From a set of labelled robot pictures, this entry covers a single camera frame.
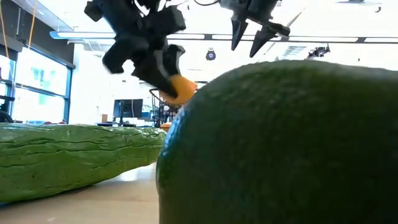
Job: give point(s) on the dark green avocado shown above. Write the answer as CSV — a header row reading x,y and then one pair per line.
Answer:
x,y
280,149

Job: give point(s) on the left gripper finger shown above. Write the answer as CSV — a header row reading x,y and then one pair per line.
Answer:
x,y
174,59
152,74

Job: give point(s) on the black ceiling spotlight cluster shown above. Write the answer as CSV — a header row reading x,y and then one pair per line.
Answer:
x,y
318,52

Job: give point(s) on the black computer monitor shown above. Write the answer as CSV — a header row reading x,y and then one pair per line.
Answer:
x,y
127,107

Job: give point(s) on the black ceiling dome camera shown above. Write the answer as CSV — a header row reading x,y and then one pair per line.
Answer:
x,y
211,55

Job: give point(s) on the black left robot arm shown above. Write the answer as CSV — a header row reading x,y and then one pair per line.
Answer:
x,y
93,11

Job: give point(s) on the small cardboard box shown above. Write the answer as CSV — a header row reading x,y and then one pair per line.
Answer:
x,y
104,119

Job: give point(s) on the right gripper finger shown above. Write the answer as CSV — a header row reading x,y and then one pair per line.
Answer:
x,y
238,31
260,39

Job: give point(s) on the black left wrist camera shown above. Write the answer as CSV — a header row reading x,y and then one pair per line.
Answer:
x,y
168,20

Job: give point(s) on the dark red grape bunch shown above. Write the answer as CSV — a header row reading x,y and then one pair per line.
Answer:
x,y
48,123

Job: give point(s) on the large office window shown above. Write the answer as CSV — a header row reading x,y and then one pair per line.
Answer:
x,y
40,93

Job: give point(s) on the green cucumber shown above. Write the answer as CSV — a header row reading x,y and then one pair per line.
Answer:
x,y
68,155

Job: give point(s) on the yellow lemon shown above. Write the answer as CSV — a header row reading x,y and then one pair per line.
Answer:
x,y
185,88

